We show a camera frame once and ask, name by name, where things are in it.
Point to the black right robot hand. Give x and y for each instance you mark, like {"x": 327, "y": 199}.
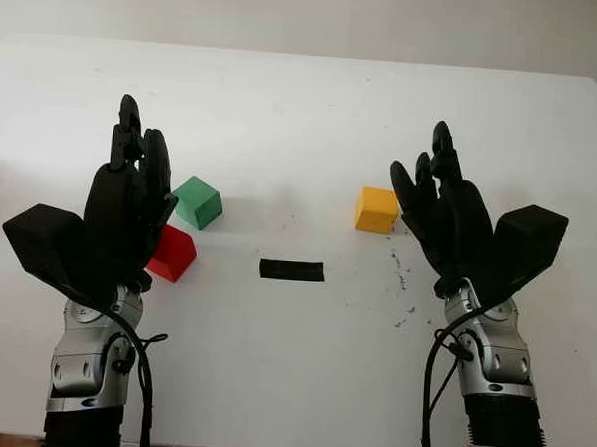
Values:
{"x": 453, "y": 226}

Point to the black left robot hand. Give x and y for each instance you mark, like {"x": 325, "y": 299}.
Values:
{"x": 119, "y": 214}

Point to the red wooden block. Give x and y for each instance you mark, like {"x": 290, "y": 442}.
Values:
{"x": 176, "y": 254}

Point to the yellow wooden block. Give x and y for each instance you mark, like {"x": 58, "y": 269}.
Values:
{"x": 376, "y": 210}

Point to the green wooden block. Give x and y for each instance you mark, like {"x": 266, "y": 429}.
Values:
{"x": 199, "y": 201}

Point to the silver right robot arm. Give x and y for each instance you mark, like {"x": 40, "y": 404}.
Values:
{"x": 501, "y": 364}

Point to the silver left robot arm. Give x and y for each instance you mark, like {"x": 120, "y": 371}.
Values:
{"x": 78, "y": 367}

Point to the black tape strip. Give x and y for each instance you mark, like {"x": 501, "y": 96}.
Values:
{"x": 291, "y": 270}

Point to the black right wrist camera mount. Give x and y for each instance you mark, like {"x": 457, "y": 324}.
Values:
{"x": 527, "y": 245}

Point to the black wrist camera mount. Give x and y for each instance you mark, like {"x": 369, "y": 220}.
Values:
{"x": 42, "y": 240}
{"x": 527, "y": 245}

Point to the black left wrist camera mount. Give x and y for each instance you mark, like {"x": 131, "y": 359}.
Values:
{"x": 42, "y": 240}

